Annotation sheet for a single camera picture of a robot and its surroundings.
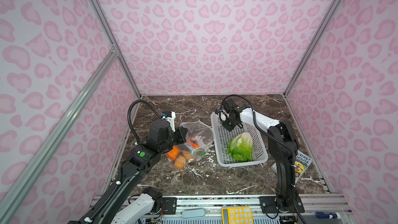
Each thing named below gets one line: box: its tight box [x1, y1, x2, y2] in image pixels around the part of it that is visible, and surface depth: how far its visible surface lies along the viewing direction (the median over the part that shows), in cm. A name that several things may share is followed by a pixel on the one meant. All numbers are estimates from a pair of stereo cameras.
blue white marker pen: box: [315, 211, 341, 220], surface depth 70 cm
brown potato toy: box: [174, 155, 187, 169], surface depth 84 cm
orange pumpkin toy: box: [167, 145, 181, 161], surface depth 85 cm
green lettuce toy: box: [226, 132, 254, 163], surface depth 87 cm
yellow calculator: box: [221, 206, 254, 224], surface depth 71 cm
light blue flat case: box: [180, 208, 206, 219], surface depth 71 cm
